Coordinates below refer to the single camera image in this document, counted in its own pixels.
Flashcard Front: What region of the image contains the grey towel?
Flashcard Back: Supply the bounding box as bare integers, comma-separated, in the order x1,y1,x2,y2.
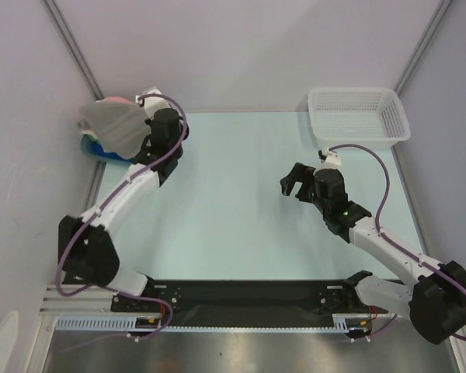
78,100,150,159

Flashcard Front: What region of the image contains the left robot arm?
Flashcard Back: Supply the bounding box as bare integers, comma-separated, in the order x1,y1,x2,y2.
57,108,189,311

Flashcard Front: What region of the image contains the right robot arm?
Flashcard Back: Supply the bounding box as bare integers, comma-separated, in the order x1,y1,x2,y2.
280,163,466,345

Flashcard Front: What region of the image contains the pink towel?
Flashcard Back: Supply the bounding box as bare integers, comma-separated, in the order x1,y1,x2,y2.
101,96,134,105

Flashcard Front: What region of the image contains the teal plastic tray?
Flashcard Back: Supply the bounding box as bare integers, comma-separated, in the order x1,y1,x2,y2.
80,135,132,166

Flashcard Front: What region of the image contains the white perforated plastic basket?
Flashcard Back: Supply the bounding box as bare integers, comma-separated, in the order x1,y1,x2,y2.
308,88,411,149

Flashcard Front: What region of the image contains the blue towel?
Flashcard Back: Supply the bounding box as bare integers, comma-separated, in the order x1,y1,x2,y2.
88,141,121,160

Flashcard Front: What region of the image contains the green towel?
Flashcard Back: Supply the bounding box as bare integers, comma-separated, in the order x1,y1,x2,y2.
86,134,99,142

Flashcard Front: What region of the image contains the white rounded object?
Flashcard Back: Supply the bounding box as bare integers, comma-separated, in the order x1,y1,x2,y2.
0,311,19,373

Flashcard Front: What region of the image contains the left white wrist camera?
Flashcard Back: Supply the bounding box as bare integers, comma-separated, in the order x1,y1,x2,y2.
135,86,170,120

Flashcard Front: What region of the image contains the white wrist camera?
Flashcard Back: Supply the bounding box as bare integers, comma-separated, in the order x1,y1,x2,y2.
135,86,170,120
318,148,342,169

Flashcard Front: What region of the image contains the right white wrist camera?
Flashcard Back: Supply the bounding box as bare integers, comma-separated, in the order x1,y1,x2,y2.
318,148,342,169

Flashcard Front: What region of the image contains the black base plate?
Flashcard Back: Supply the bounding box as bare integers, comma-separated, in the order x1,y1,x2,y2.
110,277,397,328

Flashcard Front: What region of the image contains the white slotted cable duct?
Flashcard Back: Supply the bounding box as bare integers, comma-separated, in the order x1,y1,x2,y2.
56,312,377,333

